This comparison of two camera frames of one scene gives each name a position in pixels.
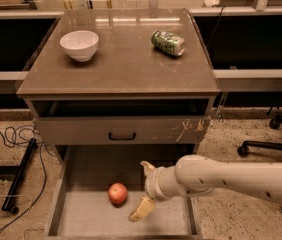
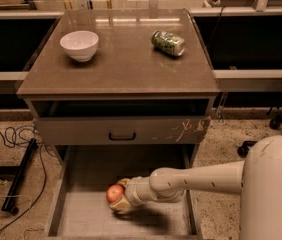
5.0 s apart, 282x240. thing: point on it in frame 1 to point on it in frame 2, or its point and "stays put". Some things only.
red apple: [117, 193] stays put
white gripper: [152, 183] to [133, 190]
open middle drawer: [80, 206] stays put
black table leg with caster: [18, 171] stays put
